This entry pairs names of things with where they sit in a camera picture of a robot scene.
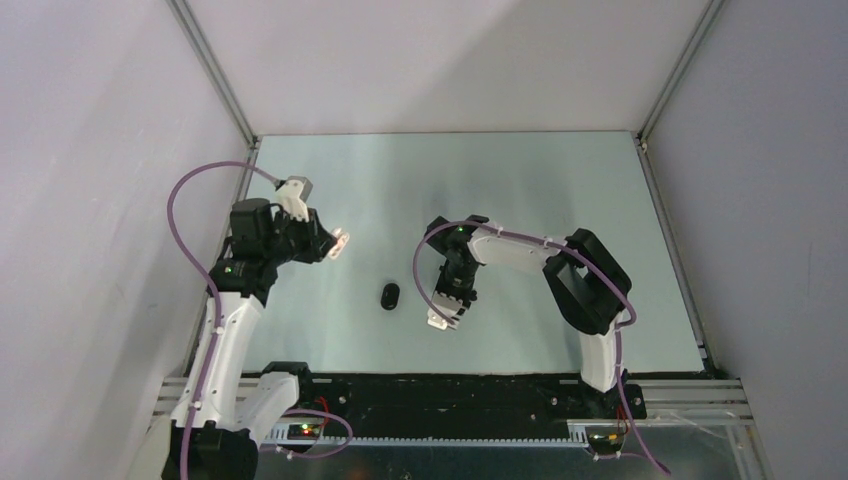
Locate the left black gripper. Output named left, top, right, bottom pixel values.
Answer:
left=263, top=206, right=336, bottom=267

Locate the white earbud charging case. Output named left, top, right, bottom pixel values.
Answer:
left=326, top=228, right=350, bottom=260

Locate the black earbud charging case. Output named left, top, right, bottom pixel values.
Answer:
left=380, top=282, right=400, bottom=311

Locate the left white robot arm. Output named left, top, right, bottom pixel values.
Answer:
left=162, top=198, right=350, bottom=479

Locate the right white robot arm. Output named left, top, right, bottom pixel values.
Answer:
left=416, top=215, right=637, bottom=421

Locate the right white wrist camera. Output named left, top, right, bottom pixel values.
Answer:
left=427, top=291, right=465, bottom=331

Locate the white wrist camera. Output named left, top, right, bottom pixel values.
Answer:
left=275, top=176, right=313, bottom=222
left=427, top=291, right=465, bottom=331

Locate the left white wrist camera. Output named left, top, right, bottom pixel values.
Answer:
left=275, top=176, right=313, bottom=222

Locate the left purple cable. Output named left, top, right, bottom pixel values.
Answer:
left=166, top=161, right=355, bottom=480

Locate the purple cable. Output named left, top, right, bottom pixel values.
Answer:
left=166, top=161, right=355, bottom=480
left=411, top=221, right=672, bottom=477

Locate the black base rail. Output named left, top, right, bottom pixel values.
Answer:
left=295, top=373, right=647, bottom=441

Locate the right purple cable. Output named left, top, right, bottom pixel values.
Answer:
left=411, top=221, right=672, bottom=477

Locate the left aluminium frame post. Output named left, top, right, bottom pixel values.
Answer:
left=165, top=0, right=258, bottom=149

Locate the aluminium frame post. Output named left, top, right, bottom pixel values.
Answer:
left=165, top=0, right=258, bottom=149
left=635, top=0, right=726, bottom=152

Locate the right aluminium frame post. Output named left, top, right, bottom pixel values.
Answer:
left=635, top=0, right=726, bottom=152

